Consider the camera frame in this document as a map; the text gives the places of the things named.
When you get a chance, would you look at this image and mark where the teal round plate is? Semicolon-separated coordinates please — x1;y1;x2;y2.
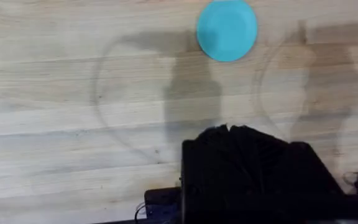
196;0;259;63

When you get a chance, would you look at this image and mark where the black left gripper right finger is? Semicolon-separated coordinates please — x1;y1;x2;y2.
228;124;345;207

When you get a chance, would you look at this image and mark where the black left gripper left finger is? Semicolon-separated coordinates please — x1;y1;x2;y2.
181;124;231;208

